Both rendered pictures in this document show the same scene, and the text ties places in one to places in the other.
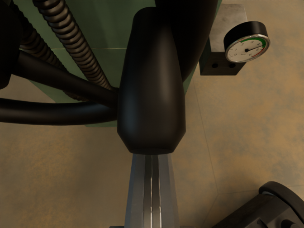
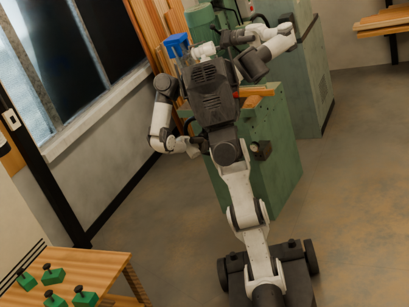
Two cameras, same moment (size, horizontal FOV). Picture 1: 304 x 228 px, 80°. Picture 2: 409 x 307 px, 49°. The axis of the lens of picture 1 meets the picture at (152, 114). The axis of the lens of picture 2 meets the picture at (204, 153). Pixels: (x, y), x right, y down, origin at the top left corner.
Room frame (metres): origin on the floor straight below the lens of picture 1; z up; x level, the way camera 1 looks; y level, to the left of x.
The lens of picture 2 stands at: (-1.85, -1.49, 2.04)
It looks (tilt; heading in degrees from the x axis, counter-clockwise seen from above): 28 degrees down; 41
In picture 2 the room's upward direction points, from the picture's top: 20 degrees counter-clockwise
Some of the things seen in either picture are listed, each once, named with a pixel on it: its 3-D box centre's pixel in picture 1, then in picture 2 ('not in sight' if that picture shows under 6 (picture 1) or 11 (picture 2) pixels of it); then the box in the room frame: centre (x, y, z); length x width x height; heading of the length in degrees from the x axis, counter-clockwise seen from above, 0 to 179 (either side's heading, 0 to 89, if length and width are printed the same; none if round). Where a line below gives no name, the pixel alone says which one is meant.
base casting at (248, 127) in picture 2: not in sight; (238, 107); (0.54, 0.11, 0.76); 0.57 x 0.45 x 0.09; 0
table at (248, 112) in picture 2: not in sight; (218, 109); (0.31, 0.11, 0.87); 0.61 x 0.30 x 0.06; 90
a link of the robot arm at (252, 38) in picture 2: not in sight; (248, 38); (0.32, -0.23, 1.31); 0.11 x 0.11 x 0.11; 0
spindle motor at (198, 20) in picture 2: not in sight; (204, 31); (0.42, 0.11, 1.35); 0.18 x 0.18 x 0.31
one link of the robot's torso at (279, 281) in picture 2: not in sight; (264, 278); (-0.47, -0.42, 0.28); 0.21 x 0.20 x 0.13; 30
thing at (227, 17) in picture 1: (221, 41); (262, 150); (0.27, -0.15, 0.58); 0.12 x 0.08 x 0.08; 0
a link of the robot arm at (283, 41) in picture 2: not in sight; (279, 42); (0.17, -0.49, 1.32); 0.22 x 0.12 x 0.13; 156
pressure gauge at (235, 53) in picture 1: (242, 45); (255, 147); (0.21, -0.15, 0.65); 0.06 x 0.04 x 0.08; 90
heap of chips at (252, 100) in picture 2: not in sight; (251, 99); (0.33, -0.14, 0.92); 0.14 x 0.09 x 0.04; 0
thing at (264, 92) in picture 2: not in sight; (234, 94); (0.42, 0.03, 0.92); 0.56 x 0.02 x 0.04; 90
